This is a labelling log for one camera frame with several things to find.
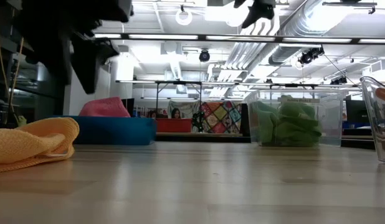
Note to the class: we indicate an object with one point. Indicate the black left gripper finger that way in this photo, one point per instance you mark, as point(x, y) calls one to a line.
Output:
point(105, 51)
point(85, 65)

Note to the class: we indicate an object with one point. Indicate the pink microfiber towel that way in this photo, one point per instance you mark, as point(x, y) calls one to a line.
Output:
point(103, 109)

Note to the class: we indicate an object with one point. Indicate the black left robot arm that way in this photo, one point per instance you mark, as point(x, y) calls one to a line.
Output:
point(40, 37)

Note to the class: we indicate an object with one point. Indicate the orange microfiber towel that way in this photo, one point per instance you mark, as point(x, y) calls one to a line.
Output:
point(24, 146)

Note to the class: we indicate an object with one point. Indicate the black beam with light strips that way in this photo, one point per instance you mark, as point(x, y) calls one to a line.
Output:
point(202, 37)

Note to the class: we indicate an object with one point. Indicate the black monitor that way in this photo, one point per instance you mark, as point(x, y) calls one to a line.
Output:
point(130, 107)
point(356, 110)

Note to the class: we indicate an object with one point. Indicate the white round ceiling fixture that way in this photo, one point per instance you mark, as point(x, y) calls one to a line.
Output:
point(177, 18)

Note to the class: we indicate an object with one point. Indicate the blue basket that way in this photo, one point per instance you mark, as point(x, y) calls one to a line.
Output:
point(117, 130)

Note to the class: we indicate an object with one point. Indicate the yellow plastic jug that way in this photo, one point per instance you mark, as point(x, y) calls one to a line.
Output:
point(22, 120)

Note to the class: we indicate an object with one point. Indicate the person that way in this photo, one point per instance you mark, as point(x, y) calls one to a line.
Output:
point(176, 113)

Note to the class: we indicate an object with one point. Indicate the grey hanging cloth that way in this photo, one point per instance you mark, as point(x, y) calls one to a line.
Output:
point(187, 109)

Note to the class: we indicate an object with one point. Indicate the red storage bin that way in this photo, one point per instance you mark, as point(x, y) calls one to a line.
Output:
point(173, 126)

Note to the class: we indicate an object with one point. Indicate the colourful patchwork quilt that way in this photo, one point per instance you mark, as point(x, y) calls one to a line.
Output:
point(220, 116)

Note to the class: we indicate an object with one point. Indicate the deep clear plastic bin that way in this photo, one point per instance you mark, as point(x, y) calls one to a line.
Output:
point(332, 124)

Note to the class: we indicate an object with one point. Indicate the shallow clear plastic tray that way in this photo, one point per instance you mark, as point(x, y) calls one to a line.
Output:
point(374, 130)

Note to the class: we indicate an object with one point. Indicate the silver ventilation duct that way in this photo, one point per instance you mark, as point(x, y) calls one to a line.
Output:
point(286, 54)

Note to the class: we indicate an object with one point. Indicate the black round camera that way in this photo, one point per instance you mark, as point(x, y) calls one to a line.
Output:
point(204, 56)

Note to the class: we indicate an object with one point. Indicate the black ceiling camera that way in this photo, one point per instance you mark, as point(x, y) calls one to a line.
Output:
point(339, 81)
point(309, 56)

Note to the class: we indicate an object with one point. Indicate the black metal rig frame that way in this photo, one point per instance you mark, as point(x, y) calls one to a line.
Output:
point(180, 82)

